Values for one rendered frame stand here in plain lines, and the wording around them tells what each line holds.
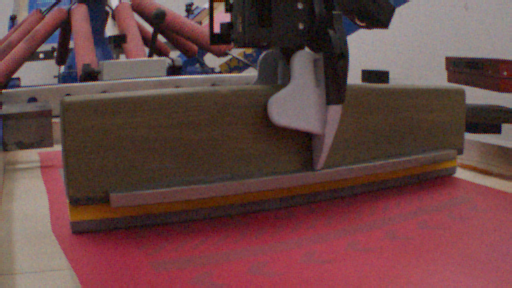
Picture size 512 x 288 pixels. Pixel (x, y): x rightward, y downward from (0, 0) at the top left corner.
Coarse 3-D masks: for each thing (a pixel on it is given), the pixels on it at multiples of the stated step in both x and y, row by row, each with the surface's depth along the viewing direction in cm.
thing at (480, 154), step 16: (464, 144) 55; (480, 144) 53; (496, 144) 51; (0, 160) 46; (464, 160) 56; (480, 160) 53; (496, 160) 51; (0, 176) 43; (0, 192) 41; (0, 208) 38
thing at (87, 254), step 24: (48, 168) 55; (48, 192) 45; (72, 240) 33; (96, 240) 33; (120, 240) 34; (72, 264) 29; (96, 264) 29; (120, 264) 29; (144, 264) 30; (336, 264) 30; (360, 264) 30; (384, 264) 29; (408, 264) 29
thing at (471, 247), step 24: (456, 192) 45; (480, 192) 45; (504, 192) 44; (504, 216) 37; (432, 240) 33; (456, 240) 32; (480, 240) 32; (504, 240) 31; (432, 264) 29; (456, 264) 28; (480, 264) 28; (504, 264) 27
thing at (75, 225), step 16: (416, 176) 49; (432, 176) 50; (320, 192) 43; (336, 192) 44; (352, 192) 45; (368, 192) 46; (208, 208) 39; (224, 208) 39; (240, 208) 40; (256, 208) 41; (272, 208) 41; (80, 224) 34; (96, 224) 35; (112, 224) 35; (128, 224) 36; (144, 224) 37; (160, 224) 37
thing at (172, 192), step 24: (312, 168) 41; (336, 168) 41; (360, 168) 42; (384, 168) 43; (408, 168) 45; (120, 192) 33; (144, 192) 34; (168, 192) 35; (192, 192) 35; (216, 192) 36; (240, 192) 37
